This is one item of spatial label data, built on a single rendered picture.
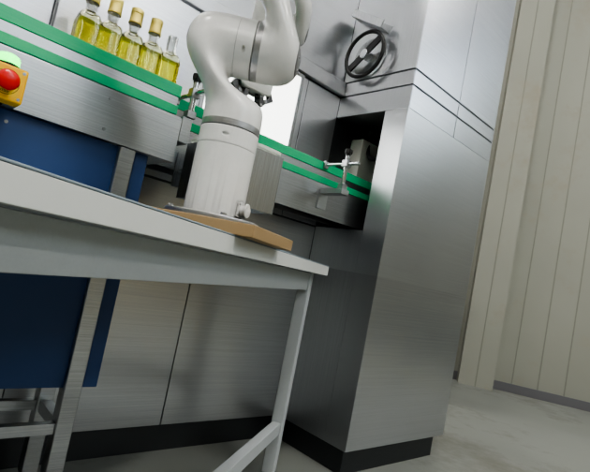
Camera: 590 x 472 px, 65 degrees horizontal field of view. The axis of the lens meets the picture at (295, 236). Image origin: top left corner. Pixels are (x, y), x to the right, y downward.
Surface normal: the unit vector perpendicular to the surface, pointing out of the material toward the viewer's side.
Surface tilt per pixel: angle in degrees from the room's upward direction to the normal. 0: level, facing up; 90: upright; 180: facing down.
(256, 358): 90
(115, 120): 90
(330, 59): 90
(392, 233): 90
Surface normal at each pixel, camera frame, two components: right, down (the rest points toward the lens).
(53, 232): 0.95, 0.17
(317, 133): 0.67, 0.07
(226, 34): 0.06, 0.06
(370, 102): -0.72, -0.19
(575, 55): -0.25, -0.12
